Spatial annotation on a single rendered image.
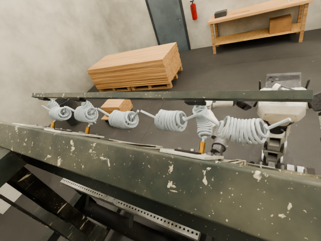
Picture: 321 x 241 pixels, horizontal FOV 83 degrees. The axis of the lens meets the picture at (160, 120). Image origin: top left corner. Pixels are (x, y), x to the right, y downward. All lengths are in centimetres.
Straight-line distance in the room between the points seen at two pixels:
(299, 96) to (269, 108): 95
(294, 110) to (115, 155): 117
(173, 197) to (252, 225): 14
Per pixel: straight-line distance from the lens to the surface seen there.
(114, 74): 519
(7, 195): 411
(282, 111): 139
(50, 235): 203
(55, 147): 66
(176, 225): 124
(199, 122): 51
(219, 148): 113
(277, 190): 34
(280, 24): 574
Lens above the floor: 215
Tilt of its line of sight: 36 degrees down
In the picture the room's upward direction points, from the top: 21 degrees counter-clockwise
